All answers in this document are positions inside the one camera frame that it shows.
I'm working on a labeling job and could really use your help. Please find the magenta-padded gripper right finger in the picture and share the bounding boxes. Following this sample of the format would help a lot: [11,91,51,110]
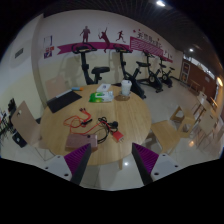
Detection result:
[131,143,184,186]

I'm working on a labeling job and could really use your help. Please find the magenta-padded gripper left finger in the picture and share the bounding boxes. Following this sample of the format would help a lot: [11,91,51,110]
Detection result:
[42,143,93,186]

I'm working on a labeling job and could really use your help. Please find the red charging cable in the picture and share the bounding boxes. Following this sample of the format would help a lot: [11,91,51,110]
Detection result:
[62,107,116,136]

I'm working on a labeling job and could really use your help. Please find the pink power strip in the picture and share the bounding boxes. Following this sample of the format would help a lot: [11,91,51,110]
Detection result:
[64,133,99,151]

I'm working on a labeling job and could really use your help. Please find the black bag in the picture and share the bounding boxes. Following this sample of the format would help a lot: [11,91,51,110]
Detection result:
[11,131,28,149]

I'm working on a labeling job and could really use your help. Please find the plain wooden chair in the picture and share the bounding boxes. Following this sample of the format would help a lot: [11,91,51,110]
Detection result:
[44,74,73,100]

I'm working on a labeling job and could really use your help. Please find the green wet wipes pack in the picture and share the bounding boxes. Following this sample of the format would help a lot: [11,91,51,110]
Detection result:
[88,91,115,104]

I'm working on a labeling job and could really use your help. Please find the round brown coaster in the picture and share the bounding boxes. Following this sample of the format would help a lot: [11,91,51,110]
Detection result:
[114,93,131,102]

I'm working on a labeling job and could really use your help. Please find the white cup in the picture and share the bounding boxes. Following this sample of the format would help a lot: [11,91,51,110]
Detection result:
[120,79,133,97]

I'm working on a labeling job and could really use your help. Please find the white tissue pack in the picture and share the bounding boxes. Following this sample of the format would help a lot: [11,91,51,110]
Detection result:
[95,82,112,94]

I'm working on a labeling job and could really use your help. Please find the row of black exercise bikes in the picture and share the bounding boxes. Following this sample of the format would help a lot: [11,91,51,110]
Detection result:
[70,42,176,100]

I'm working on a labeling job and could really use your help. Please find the wooden chair with handle hole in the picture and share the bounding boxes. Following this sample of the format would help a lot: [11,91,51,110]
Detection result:
[10,100,52,158]

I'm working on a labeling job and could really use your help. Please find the black power cable with plug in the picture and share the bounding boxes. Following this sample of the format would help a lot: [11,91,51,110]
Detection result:
[86,116,120,145]

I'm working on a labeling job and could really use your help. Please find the wall poster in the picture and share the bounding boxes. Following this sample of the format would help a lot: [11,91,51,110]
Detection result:
[42,35,55,60]

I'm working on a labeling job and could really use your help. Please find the grey wall sign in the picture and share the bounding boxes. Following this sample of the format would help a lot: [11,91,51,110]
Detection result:
[13,47,25,60]

